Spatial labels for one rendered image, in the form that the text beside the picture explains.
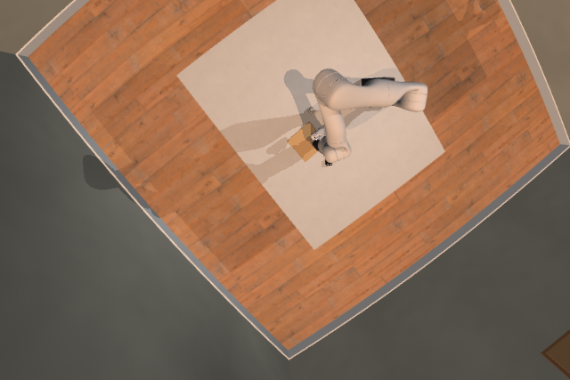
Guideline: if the orange square mat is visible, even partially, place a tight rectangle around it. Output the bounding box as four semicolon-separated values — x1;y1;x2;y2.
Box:
288;122;317;162

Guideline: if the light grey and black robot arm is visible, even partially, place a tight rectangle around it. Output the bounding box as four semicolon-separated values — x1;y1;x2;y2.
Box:
313;69;428;163

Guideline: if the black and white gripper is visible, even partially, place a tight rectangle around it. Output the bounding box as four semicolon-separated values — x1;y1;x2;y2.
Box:
310;125;326;154

